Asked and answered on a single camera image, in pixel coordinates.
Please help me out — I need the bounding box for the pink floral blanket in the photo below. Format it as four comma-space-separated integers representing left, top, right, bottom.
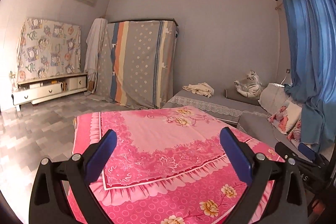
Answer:
67, 105, 285, 224

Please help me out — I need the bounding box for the white tiger plush toy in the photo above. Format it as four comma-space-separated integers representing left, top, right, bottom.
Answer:
234, 71, 263, 99

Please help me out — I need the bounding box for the blue curtain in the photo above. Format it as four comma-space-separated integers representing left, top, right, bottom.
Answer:
283, 0, 335, 151

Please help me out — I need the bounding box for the striped grey cover sheet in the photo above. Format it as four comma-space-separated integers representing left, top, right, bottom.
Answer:
94, 20, 178, 109

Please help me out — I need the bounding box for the baby print pillow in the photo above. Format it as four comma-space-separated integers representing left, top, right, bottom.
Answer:
287, 119, 302, 143
268, 100, 302, 135

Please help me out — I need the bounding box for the white TV cabinet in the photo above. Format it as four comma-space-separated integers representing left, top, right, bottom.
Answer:
11, 73, 87, 111

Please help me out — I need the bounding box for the white hanging cloth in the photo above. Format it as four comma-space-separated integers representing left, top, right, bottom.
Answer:
84, 18, 108, 92

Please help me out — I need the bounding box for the grey cushion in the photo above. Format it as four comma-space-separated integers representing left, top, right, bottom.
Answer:
258, 83, 289, 114

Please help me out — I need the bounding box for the beige crumpled cloth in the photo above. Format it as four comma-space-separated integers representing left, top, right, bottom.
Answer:
183, 83, 214, 98

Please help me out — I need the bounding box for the cartoon print cover cloth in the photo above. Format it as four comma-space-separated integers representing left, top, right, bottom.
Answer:
11, 18, 81, 90

